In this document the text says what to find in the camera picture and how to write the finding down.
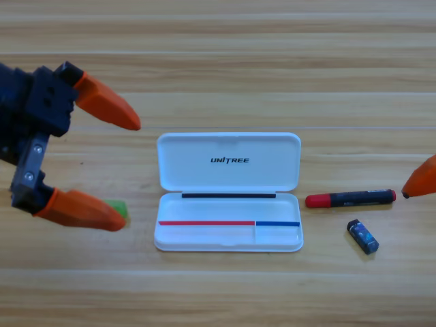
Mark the orange black-tipped gripper finger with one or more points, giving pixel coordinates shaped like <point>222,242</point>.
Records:
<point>422,182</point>

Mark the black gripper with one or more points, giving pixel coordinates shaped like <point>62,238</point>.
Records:
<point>47,102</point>

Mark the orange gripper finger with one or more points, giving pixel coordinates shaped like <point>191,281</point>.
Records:
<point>78,211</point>

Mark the green highlighter pen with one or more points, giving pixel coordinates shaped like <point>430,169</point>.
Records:
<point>119,207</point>

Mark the red and black marker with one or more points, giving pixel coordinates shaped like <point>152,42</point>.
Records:
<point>351,198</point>

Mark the black eraser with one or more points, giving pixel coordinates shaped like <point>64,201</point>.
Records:
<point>363,237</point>

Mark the white Unitree pencil case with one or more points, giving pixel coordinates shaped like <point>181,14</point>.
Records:
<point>228,204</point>

